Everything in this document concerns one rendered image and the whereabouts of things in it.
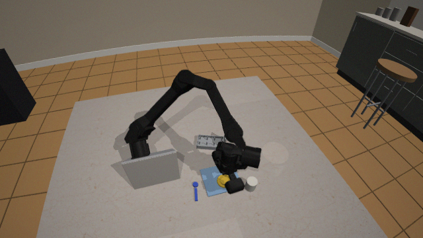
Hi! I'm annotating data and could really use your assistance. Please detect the yellow plate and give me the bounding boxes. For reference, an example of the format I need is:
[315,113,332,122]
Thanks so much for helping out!
[217,175,230,188]

